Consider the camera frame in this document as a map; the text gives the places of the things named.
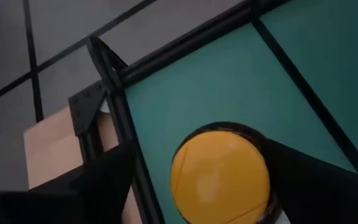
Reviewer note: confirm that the fish oil bottle yellow cap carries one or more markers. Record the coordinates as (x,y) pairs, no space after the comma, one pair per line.
(219,177)

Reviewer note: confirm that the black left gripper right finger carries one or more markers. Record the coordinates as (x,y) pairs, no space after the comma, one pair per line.
(322,196)

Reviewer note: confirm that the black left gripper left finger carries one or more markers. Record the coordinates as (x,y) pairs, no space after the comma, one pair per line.
(107,186)

